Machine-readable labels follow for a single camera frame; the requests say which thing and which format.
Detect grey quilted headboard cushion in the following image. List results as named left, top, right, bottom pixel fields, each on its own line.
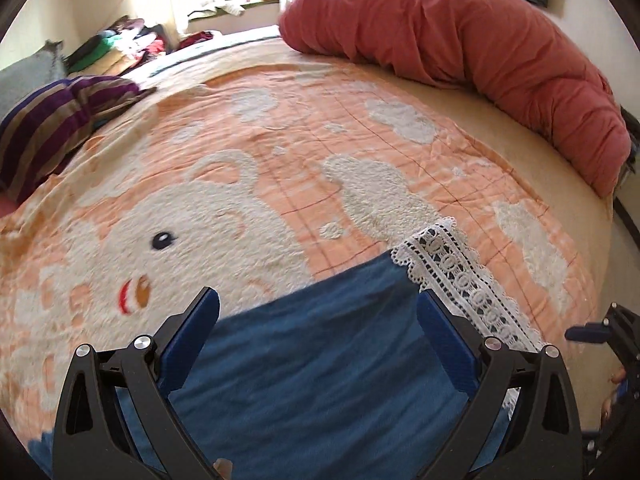
left=0, top=40, right=66, bottom=119

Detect blue denim pants with lace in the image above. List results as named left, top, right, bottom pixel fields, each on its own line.
left=27, top=216, right=547, bottom=480

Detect orange bear pattern blanket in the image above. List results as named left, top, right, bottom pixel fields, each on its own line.
left=1, top=40, right=612, bottom=441

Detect purple striped pillow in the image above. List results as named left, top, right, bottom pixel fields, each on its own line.
left=1, top=76, right=156, bottom=205

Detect left hand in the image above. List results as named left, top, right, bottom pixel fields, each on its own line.
left=214, top=458, right=233, bottom=480

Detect clothes on window sill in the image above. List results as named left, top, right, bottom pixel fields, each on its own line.
left=186, top=0, right=280, bottom=21

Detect pile of folded clothes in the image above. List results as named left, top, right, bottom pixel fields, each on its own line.
left=65, top=15, right=222, bottom=76

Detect right hand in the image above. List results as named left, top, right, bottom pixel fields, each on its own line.
left=600, top=367, right=626, bottom=425

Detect pink quilted pillow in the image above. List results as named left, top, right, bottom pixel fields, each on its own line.
left=0, top=194, right=18, bottom=218

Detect red rolled duvet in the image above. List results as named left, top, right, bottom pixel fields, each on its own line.
left=279, top=0, right=631, bottom=197

